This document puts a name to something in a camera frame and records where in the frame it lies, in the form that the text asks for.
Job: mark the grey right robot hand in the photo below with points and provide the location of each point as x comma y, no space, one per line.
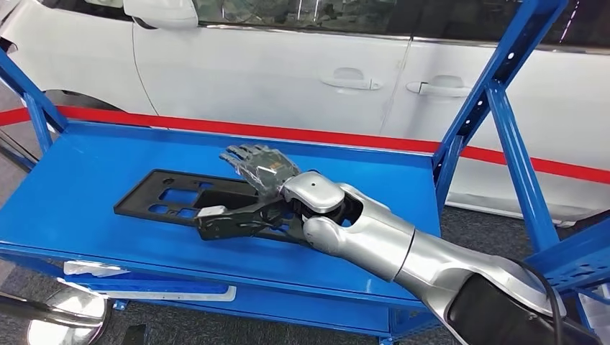
267,166

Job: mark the long black plastic part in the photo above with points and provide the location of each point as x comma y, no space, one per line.
143,200

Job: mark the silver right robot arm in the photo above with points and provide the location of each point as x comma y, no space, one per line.
371,243

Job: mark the blue metal shelf rack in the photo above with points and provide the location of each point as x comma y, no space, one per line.
95,181

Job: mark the red barrier belt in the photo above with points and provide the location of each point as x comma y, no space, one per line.
333,138

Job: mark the white car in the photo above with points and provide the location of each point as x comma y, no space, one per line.
262,71

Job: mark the black flat plate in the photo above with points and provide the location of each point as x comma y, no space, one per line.
136,337

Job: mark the chrome stanchion with chrome base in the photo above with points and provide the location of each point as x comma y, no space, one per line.
71,309

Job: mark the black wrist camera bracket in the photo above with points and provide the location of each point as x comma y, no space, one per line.
228,228

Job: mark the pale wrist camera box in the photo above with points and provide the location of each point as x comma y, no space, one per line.
209,212

